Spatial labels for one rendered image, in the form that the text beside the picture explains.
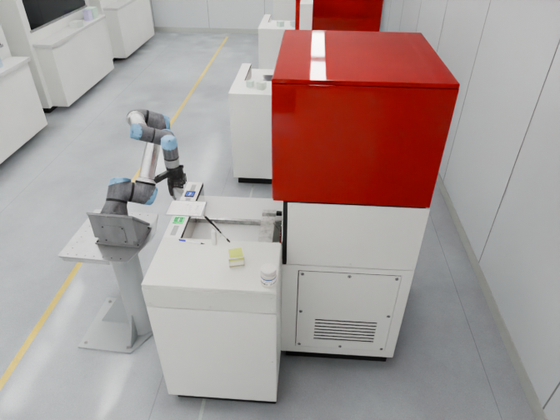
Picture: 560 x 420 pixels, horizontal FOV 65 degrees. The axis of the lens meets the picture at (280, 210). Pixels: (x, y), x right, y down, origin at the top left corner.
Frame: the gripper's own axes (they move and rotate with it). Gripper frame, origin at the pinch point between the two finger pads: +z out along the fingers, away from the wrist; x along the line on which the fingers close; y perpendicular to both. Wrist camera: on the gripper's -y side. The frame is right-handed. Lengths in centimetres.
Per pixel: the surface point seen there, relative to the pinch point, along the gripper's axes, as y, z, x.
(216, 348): 27, 58, -50
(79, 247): -54, 29, -11
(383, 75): 99, -71, -7
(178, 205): -3.0, 14.4, 13.8
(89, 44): -256, 46, 454
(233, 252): 36.7, 7.6, -32.5
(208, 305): 27, 26, -50
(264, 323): 53, 36, -50
